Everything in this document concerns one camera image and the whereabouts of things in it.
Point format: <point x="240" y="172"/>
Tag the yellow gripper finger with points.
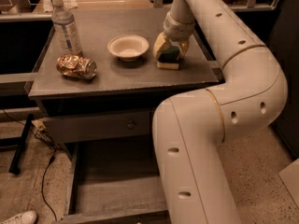
<point x="183" y="48"/>
<point x="161" y="44"/>

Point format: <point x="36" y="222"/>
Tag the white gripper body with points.
<point x="177" y="29"/>

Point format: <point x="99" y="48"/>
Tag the green and yellow sponge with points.
<point x="169" y="59"/>

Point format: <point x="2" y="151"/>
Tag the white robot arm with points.
<point x="188" y="127"/>

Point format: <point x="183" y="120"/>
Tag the closed grey top drawer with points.
<point x="77" y="128"/>

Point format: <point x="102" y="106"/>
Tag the grey wooden drawer cabinet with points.
<point x="118" y="85"/>

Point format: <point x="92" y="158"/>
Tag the round metal drawer knob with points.
<point x="131" y="124"/>

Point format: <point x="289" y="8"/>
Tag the open grey middle drawer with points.
<point x="115" y="181"/>

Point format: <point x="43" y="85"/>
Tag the white paper bowl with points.
<point x="128" y="48"/>

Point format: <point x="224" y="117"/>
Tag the crushed gold soda can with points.
<point x="76" y="66"/>

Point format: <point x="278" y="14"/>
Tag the clear plastic water bottle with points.
<point x="66" y="30"/>

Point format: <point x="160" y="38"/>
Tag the white crumpled cloth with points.
<point x="48" y="5"/>

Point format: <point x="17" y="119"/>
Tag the black metal floor bar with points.
<point x="14" y="166"/>

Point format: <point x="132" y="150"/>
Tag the white sneaker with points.
<point x="28" y="217"/>

